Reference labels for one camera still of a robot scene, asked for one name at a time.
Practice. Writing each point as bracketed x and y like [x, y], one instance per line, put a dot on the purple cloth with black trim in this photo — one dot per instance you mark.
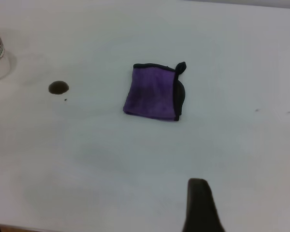
[152, 94]

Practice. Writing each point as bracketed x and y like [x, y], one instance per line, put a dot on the brown coffee spill puddle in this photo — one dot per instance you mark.
[58, 87]

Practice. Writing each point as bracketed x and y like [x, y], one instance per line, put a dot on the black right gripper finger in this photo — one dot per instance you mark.
[200, 210]

